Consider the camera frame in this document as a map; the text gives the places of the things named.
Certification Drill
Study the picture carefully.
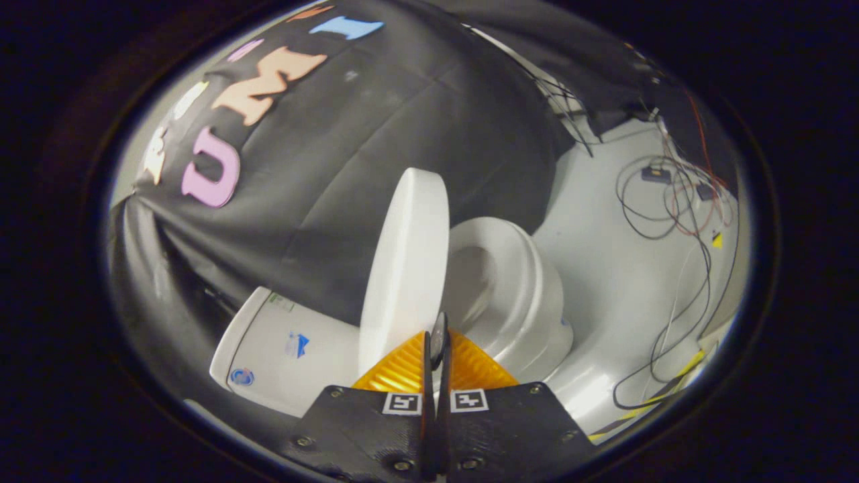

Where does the white toilet lid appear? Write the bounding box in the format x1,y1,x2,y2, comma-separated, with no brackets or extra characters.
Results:
358,168,450,378

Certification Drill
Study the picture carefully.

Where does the black round lid tab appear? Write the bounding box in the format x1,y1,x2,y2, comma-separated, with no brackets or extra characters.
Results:
429,312,449,370

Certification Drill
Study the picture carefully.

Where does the tangle of black cables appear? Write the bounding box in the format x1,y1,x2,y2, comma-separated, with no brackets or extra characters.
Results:
612,153,740,411

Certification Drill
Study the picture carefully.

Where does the yellow floor tape strip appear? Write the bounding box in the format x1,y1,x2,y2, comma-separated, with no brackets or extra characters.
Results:
589,347,707,441

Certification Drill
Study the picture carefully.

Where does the red cable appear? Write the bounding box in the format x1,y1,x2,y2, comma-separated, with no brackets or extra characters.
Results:
663,91,734,237

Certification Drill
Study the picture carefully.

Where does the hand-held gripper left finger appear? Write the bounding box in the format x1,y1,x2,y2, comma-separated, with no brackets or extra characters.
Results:
289,330,437,481

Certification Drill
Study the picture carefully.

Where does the white ceramic toilet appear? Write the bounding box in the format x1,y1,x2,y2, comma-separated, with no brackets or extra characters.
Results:
209,217,575,418

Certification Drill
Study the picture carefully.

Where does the black backdrop cloth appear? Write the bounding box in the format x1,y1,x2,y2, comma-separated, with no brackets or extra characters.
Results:
107,0,672,430

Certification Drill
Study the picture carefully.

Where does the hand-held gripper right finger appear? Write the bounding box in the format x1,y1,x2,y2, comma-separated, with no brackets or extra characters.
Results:
436,329,598,481

